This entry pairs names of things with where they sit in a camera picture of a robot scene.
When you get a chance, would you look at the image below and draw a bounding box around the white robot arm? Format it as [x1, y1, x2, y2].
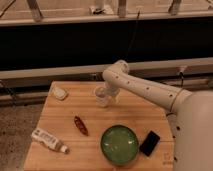
[102, 60, 213, 171]

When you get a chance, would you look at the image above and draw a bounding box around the black cable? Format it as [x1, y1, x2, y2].
[123, 10, 141, 62]

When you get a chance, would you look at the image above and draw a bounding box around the white ceramic cup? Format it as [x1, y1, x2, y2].
[94, 86, 109, 107]

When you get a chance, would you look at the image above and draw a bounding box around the white tube bottle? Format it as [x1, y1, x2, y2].
[31, 128, 70, 154]

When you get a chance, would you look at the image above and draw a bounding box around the black smartphone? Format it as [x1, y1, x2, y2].
[139, 131, 160, 157]

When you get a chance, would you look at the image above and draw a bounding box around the small white soap bar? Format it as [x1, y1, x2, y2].
[53, 87, 68, 100]

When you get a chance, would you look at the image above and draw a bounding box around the green bowl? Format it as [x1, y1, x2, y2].
[100, 125, 139, 166]

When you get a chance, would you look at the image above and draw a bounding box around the dark red chili pepper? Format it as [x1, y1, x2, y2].
[74, 116, 89, 136]

